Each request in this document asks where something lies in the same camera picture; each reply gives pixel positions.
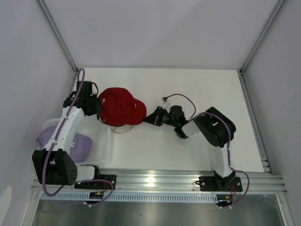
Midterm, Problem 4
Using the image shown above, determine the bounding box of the lavender baseball cap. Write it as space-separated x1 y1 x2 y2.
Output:
36 125 93 163

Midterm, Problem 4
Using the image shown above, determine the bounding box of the aluminium mounting rail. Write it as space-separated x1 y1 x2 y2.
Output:
31 150 288 195

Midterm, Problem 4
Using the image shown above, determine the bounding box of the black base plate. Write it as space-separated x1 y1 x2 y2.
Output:
74 174 117 190
195 176 243 192

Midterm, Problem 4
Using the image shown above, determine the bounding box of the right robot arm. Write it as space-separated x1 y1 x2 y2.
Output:
143 105 236 190

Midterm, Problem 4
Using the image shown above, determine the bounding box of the red baseball cap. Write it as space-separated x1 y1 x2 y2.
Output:
97 87 147 127

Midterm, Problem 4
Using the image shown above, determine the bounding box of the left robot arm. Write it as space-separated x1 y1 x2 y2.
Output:
32 81 102 189

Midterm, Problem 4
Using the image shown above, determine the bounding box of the white slotted cable duct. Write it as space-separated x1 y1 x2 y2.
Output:
40 192 218 203

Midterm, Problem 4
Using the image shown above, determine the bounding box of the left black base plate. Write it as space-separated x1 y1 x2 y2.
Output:
74 174 117 190

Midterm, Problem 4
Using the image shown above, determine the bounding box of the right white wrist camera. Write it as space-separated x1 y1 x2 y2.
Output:
161 97 169 105

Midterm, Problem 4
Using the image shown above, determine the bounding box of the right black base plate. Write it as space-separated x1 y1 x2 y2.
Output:
195 176 243 192

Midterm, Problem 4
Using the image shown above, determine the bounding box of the left aluminium frame post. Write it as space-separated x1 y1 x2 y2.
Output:
35 0 78 73

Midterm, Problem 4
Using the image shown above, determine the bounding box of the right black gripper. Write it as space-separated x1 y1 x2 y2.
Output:
143 106 177 127

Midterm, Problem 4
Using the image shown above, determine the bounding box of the aluminium frame post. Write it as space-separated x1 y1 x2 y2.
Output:
35 0 78 73
239 0 287 76

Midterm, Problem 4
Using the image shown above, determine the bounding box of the right aluminium frame post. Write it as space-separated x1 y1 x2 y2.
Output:
239 0 287 76

